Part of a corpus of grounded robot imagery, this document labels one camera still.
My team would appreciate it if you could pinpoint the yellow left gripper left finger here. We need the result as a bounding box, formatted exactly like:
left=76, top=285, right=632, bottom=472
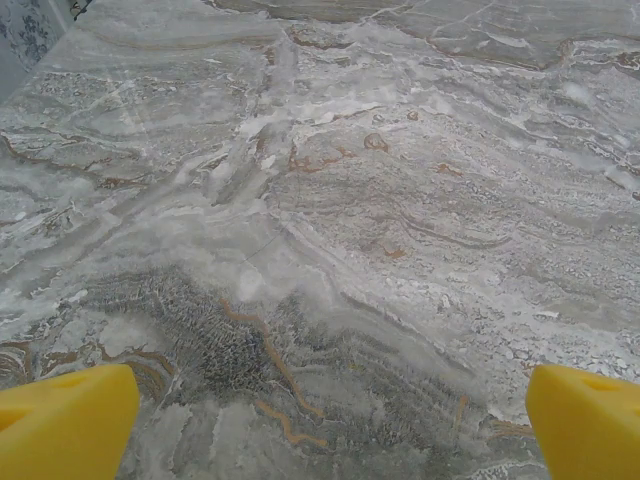
left=0, top=363, right=141, bottom=480

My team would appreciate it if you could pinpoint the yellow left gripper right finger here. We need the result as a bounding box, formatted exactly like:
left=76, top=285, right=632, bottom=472
left=527, top=363, right=640, bottom=480

